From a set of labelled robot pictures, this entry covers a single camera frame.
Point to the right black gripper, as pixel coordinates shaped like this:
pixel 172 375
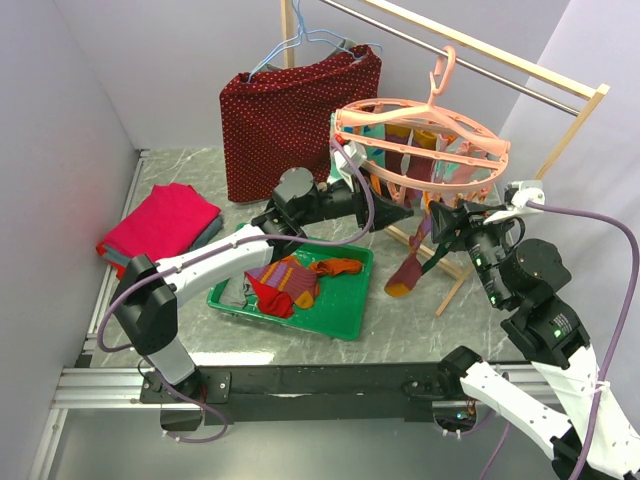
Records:
pixel 470 215

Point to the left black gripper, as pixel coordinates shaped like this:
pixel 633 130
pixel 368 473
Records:
pixel 387 213

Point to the maroon yellow striped sock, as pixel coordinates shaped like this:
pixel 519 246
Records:
pixel 403 281

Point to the pink round clip hanger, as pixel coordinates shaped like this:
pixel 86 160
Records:
pixel 417 167

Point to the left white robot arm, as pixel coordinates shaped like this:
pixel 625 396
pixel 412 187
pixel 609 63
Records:
pixel 150 293

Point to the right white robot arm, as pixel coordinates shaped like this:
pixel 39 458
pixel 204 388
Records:
pixel 590 437

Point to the orange sock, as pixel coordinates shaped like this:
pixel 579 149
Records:
pixel 336 266

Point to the green plastic tray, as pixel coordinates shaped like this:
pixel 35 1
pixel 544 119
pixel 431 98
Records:
pixel 339 310

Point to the dark red dotted garment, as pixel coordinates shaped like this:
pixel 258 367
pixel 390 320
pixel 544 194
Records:
pixel 276 120

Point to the red sock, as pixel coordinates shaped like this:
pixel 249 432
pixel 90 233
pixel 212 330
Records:
pixel 271 301

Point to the grey white sock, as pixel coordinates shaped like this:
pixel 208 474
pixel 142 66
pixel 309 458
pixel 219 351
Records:
pixel 236 293

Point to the black base crossbar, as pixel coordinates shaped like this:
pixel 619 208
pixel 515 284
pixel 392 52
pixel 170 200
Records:
pixel 413 392

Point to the wooden clothes rack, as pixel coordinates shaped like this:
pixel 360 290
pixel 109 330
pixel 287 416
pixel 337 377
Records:
pixel 427 116

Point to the folded pink cloth stack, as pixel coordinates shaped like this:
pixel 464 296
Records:
pixel 174 219

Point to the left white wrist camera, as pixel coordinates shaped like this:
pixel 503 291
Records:
pixel 343 162

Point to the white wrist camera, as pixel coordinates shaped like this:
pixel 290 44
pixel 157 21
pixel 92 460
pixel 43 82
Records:
pixel 517 195
pixel 343 162

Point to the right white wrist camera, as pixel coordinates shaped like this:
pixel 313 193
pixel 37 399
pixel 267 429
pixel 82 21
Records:
pixel 517 195

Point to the blue wire hanger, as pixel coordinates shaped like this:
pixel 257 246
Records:
pixel 296 33

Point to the aluminium frame rail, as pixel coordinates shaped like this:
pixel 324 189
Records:
pixel 88 385

